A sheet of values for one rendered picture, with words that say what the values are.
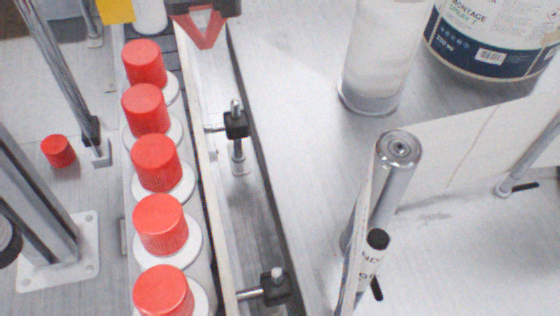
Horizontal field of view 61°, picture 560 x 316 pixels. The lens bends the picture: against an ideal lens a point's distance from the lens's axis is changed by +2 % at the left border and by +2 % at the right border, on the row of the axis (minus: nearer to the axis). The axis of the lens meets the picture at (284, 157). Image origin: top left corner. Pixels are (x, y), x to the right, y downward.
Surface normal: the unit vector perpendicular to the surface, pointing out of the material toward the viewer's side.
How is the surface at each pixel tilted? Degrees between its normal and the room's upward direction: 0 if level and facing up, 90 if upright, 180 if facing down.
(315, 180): 0
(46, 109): 0
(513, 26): 90
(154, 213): 3
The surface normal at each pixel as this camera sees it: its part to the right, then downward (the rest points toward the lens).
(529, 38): -0.01, 0.82
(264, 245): 0.04, -0.57
